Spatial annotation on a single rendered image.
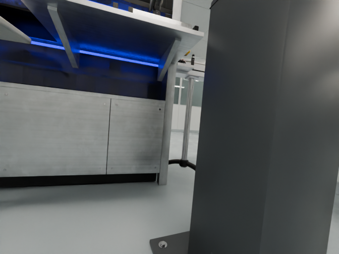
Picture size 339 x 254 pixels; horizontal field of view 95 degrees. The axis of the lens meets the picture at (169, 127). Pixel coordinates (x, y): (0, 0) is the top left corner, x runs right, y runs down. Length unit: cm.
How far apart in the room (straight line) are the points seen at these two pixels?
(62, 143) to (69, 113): 18
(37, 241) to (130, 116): 70
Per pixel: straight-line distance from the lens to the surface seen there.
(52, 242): 82
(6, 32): 99
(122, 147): 107
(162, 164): 114
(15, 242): 87
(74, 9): 81
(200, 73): 135
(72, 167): 114
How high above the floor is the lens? 48
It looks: 3 degrees down
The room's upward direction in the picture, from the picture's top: 5 degrees clockwise
